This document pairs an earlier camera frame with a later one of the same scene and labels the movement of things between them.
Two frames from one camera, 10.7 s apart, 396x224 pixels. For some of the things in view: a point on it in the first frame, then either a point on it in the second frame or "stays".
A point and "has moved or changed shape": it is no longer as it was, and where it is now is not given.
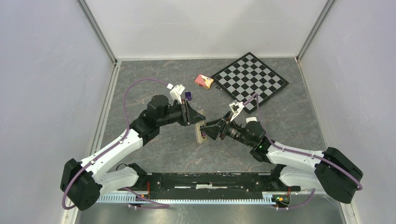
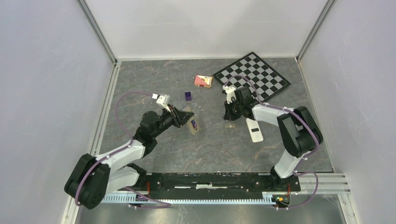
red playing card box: x=203 y=81 stays
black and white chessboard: x=248 y=75 stays
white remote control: x=201 y=136 has moved or changed shape
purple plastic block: x=188 y=95 stays
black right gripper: x=213 y=131 -> x=229 y=115
